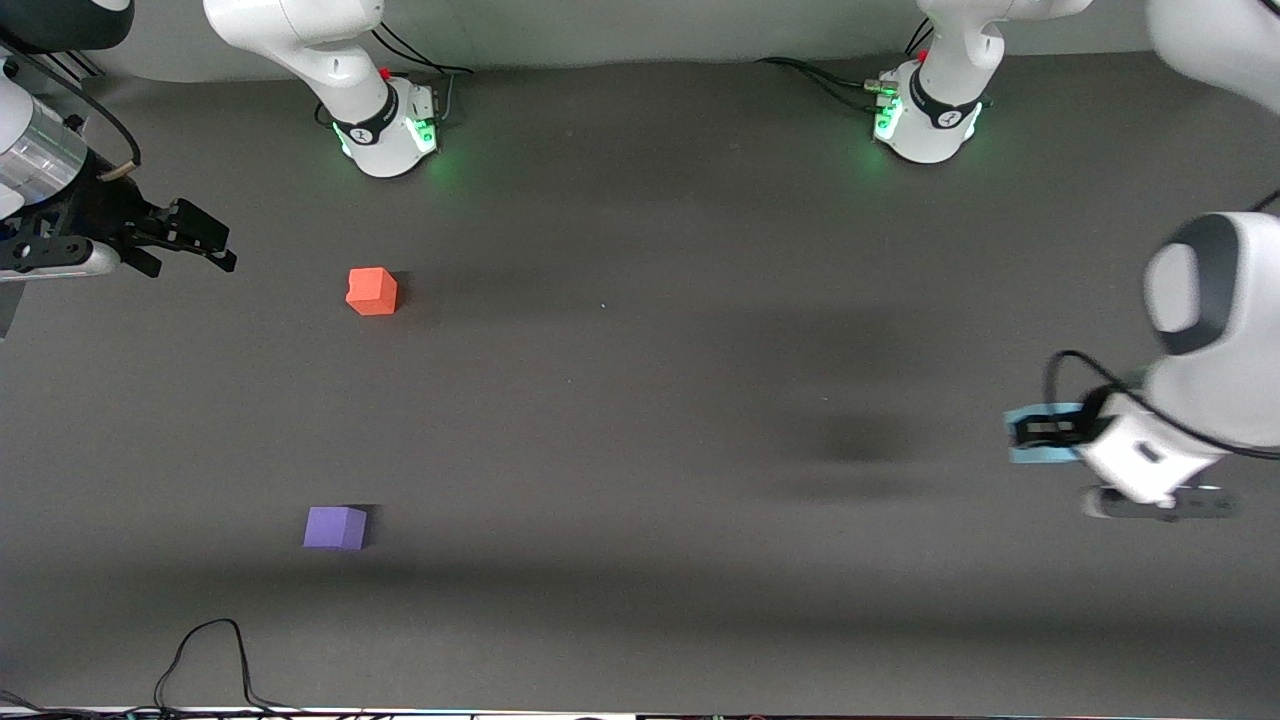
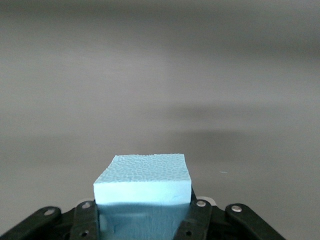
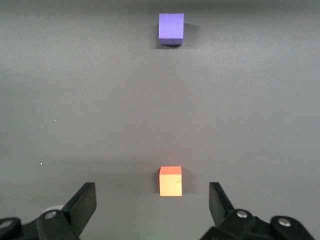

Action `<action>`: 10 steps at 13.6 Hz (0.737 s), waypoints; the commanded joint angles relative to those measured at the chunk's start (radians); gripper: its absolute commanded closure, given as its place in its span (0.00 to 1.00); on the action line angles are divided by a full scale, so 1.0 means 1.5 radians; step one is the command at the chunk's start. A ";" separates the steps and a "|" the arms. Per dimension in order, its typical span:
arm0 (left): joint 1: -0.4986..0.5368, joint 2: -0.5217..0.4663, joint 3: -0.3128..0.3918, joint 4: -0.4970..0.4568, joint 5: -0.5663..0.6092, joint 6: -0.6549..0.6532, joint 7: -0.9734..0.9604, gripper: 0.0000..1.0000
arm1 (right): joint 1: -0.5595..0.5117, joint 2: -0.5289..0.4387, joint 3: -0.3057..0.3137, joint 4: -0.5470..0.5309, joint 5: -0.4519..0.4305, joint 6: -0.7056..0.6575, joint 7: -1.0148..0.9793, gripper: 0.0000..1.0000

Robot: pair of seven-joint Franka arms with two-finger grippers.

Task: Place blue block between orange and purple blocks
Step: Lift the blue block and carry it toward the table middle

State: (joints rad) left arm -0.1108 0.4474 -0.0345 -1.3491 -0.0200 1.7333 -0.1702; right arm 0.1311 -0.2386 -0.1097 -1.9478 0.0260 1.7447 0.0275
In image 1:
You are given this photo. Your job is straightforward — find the dark grey table mat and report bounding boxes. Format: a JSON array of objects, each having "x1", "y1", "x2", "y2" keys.
[{"x1": 0, "y1": 40, "x2": 1280, "y2": 717}]

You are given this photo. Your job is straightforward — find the orange foam block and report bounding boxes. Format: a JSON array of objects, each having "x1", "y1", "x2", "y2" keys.
[{"x1": 346, "y1": 267, "x2": 399, "y2": 317}]

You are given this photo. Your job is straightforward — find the black left base cable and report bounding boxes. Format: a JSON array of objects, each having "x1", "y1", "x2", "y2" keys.
[{"x1": 753, "y1": 20, "x2": 936, "y2": 113}]

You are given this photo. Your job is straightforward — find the black base cable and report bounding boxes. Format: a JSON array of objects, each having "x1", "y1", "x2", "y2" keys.
[
  {"x1": 753, "y1": 20, "x2": 936, "y2": 113},
  {"x1": 370, "y1": 22, "x2": 475, "y2": 129}
]

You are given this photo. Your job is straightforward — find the black right base cable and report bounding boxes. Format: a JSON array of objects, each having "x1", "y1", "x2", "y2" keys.
[{"x1": 370, "y1": 22, "x2": 475, "y2": 129}]

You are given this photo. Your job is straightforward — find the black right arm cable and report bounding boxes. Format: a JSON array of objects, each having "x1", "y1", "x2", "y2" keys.
[{"x1": 0, "y1": 28, "x2": 142, "y2": 183}]

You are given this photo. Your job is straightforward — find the light blue foam block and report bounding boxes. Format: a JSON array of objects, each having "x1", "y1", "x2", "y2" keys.
[{"x1": 1005, "y1": 403, "x2": 1089, "y2": 465}]

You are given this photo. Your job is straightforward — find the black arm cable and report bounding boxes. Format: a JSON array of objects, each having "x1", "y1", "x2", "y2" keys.
[
  {"x1": 1043, "y1": 350, "x2": 1280, "y2": 461},
  {"x1": 0, "y1": 28, "x2": 142, "y2": 183}
]

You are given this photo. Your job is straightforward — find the looped black cable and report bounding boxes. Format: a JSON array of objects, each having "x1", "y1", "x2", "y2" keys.
[{"x1": 153, "y1": 618, "x2": 311, "y2": 717}]

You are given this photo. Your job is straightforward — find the purple foam block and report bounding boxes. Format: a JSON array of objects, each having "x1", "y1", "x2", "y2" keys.
[{"x1": 303, "y1": 506, "x2": 368, "y2": 551}]

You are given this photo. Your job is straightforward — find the aluminium frame rail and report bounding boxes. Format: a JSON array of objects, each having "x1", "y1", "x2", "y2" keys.
[{"x1": 40, "y1": 50, "x2": 101, "y2": 81}]

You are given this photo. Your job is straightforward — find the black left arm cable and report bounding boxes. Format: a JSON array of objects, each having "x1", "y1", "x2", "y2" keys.
[{"x1": 1043, "y1": 350, "x2": 1280, "y2": 461}]

